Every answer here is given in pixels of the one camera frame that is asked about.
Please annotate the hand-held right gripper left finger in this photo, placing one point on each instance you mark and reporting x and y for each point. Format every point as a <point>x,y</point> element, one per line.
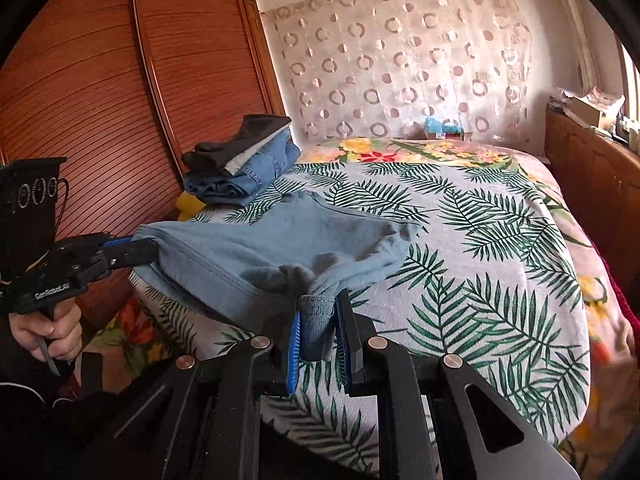
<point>292,360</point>

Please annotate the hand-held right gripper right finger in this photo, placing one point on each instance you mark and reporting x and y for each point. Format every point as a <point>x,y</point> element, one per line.
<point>342,340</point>

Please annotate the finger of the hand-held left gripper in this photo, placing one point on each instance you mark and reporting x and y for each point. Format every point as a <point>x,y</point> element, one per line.
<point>137,254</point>
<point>117,245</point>

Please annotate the blue-grey pants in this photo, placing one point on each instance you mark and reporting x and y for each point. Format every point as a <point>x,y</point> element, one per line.
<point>225,255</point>

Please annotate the person's left hand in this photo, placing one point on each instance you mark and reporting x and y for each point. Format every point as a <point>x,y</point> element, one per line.
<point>30,332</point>

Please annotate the yellow plush toy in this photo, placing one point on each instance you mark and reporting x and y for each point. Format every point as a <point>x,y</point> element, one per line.
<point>187,205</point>

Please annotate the black folded garment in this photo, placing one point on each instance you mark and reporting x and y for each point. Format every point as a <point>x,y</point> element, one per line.
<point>220,157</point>

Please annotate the grey folded garment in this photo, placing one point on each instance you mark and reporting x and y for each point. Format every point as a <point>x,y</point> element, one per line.
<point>245,159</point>

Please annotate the stack of folded clothes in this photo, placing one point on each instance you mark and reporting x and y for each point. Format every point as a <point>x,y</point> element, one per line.
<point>265,165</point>

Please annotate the person's dark clothing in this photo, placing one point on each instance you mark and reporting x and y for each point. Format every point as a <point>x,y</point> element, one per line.
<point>75,435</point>

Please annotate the wooden slatted wardrobe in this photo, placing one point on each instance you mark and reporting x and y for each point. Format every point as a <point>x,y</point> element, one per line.
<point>175,60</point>

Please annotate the bed with leaf-print sheet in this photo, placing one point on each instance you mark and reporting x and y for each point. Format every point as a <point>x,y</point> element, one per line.
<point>400,152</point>

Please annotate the blue plastic bag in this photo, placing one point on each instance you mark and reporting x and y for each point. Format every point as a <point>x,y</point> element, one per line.
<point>440,125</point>

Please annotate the red cloth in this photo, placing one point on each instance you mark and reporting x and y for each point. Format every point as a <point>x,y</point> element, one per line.
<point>625,305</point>

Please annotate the sheer circle-pattern curtain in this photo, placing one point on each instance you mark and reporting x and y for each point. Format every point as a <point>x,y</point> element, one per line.
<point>400,60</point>

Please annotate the wooden side cabinet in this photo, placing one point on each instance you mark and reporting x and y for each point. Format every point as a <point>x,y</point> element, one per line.
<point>590,170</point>

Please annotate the open cardboard box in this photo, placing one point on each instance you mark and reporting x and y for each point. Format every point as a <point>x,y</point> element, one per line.
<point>587,110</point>

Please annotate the floral cloth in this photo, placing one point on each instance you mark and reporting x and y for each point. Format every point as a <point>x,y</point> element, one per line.
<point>607,96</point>

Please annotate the wooden framed window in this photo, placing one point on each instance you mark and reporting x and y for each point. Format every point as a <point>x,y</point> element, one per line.
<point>631,90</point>

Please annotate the beige window curtain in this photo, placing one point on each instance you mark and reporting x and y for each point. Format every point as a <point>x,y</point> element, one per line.
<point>575,25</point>

